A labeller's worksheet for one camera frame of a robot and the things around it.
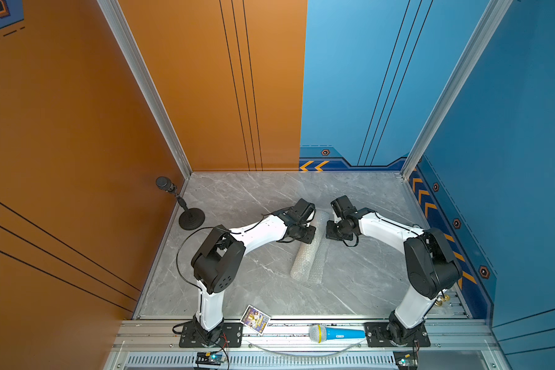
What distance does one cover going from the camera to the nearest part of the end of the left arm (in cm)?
67

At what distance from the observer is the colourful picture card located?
2.48 ft

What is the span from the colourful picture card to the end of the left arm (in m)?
Result: 0.26
